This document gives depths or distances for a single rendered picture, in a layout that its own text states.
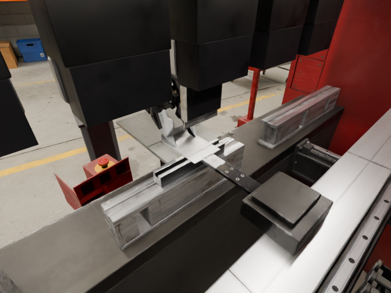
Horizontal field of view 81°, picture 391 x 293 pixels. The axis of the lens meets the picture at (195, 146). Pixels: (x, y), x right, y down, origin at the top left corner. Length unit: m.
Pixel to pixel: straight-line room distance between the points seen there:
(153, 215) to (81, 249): 0.16
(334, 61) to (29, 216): 2.08
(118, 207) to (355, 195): 0.48
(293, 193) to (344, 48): 0.89
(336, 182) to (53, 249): 0.62
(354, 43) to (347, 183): 0.75
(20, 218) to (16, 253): 1.45
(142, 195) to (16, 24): 6.54
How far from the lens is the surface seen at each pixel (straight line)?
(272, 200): 0.42
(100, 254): 0.56
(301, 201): 0.43
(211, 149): 0.57
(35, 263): 0.61
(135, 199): 0.51
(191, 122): 0.50
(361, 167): 0.66
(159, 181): 0.51
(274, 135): 0.81
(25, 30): 6.92
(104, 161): 0.90
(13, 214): 2.14
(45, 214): 2.02
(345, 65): 1.24
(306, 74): 1.31
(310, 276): 0.42
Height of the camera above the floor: 1.33
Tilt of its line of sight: 35 degrees down
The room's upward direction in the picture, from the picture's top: straight up
